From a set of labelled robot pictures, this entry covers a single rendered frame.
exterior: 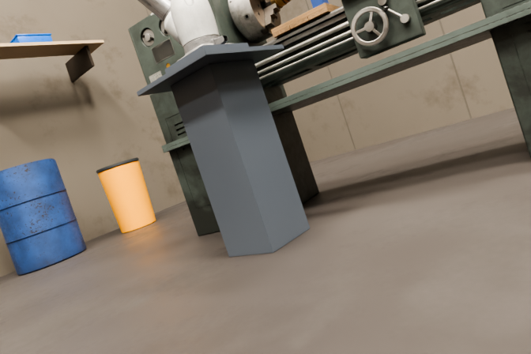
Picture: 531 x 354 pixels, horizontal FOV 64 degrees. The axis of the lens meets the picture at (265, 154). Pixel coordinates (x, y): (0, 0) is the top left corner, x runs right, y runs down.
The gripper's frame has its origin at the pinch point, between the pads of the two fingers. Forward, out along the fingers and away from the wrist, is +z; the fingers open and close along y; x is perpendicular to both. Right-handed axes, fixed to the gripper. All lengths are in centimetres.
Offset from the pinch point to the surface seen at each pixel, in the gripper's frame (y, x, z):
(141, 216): 10, 221, 163
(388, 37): 40, -51, 34
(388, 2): 42, -51, 21
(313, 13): 35.0, -15.1, 18.6
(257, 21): 27.3, 16.9, 16.6
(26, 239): -85, 216, 145
